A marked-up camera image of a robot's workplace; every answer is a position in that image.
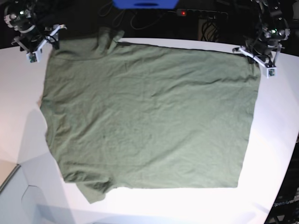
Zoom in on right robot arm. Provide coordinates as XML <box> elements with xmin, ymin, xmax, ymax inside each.
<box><xmin>2</xmin><ymin>0</ymin><xmax>71</xmax><ymax>53</ymax></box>

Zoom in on black power strip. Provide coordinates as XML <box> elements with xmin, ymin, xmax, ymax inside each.
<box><xmin>176</xmin><ymin>8</ymin><xmax>228</xmax><ymax>20</ymax></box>

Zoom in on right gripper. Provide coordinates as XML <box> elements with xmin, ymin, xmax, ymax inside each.
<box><xmin>11</xmin><ymin>24</ymin><xmax>67</xmax><ymax>53</ymax></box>

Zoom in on blue box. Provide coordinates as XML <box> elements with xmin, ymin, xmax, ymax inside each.
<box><xmin>113</xmin><ymin>0</ymin><xmax>179</xmax><ymax>9</ymax></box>

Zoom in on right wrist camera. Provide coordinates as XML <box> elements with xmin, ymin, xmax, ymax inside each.
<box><xmin>26</xmin><ymin>49</ymin><xmax>42</xmax><ymax>63</ymax></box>

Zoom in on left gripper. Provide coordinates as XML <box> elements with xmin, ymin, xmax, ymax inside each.
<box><xmin>232</xmin><ymin>37</ymin><xmax>283</xmax><ymax>68</ymax></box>

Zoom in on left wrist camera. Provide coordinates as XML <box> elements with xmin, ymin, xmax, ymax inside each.
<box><xmin>263</xmin><ymin>66</ymin><xmax>278</xmax><ymax>78</ymax></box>

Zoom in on grey floor cables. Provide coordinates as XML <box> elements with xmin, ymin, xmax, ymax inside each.
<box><xmin>98</xmin><ymin>2</ymin><xmax>166</xmax><ymax>30</ymax></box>

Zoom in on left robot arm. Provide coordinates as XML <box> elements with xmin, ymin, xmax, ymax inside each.
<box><xmin>233</xmin><ymin>0</ymin><xmax>291</xmax><ymax>69</ymax></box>

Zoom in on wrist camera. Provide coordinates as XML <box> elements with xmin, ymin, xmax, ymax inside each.
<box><xmin>263</xmin><ymin>66</ymin><xmax>278</xmax><ymax>78</ymax></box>
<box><xmin>26</xmin><ymin>49</ymin><xmax>42</xmax><ymax>63</ymax></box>

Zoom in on green t-shirt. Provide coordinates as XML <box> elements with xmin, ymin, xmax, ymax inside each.
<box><xmin>41</xmin><ymin>28</ymin><xmax>260</xmax><ymax>203</ymax></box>

